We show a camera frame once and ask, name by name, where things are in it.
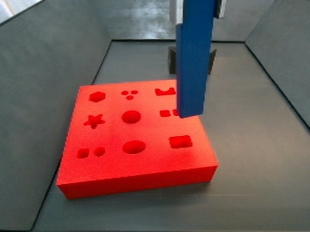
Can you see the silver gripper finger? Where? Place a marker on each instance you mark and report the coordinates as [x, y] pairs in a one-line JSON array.
[[220, 9], [177, 11]]

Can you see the blue rectangular peg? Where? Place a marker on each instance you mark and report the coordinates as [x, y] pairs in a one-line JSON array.
[[193, 44]]

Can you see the red shape sorting board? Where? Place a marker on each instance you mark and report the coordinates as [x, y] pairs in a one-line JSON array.
[[129, 143]]

